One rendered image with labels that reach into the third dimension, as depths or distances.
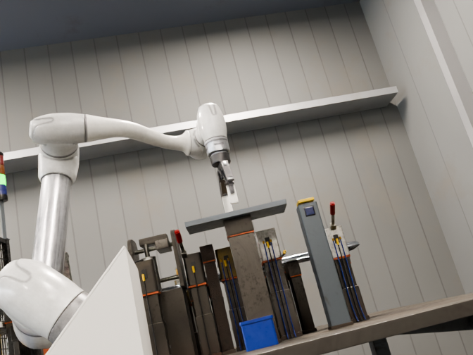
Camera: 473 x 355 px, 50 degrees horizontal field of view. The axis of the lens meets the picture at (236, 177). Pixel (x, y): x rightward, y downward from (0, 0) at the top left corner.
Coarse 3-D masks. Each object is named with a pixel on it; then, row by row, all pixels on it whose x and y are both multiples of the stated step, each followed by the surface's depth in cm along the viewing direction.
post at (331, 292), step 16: (304, 208) 181; (304, 224) 180; (320, 224) 179; (320, 240) 178; (320, 256) 176; (320, 272) 174; (336, 272) 175; (320, 288) 174; (336, 288) 173; (336, 304) 171; (336, 320) 170
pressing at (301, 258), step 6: (348, 246) 205; (354, 246) 216; (306, 252) 205; (288, 258) 204; (294, 258) 204; (300, 258) 214; (306, 258) 219; (282, 264) 220; (264, 270) 221; (168, 288) 206; (174, 288) 206
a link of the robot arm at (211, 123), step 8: (208, 104) 193; (216, 104) 194; (200, 112) 192; (208, 112) 190; (216, 112) 191; (200, 120) 191; (208, 120) 189; (216, 120) 189; (224, 120) 192; (200, 128) 192; (208, 128) 189; (216, 128) 188; (224, 128) 190; (200, 136) 193; (208, 136) 189; (216, 136) 188; (224, 136) 190
